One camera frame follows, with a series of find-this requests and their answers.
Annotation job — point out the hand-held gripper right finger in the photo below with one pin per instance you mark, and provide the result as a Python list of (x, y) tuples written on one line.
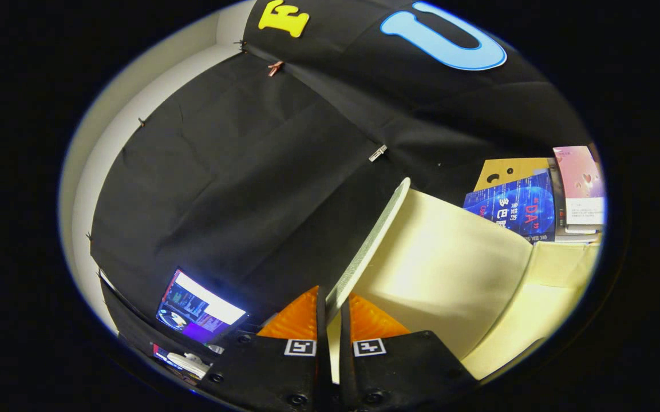
[(398, 372)]

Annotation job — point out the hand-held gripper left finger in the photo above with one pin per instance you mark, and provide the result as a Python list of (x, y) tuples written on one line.
[(272, 375)]

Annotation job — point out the green fabric storage box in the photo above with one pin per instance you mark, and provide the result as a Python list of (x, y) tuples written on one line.
[(450, 263)]

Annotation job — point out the black backdrop cloth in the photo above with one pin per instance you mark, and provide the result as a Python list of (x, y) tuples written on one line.
[(249, 189)]

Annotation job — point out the blue book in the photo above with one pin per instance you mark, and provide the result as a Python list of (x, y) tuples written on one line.
[(516, 209)]

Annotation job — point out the white clip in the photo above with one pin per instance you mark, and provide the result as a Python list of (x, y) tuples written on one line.
[(378, 153)]

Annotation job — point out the pink book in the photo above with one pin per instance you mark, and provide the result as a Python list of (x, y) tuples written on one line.
[(580, 180)]

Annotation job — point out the orange clip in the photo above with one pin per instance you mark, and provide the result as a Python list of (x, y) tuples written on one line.
[(275, 68)]

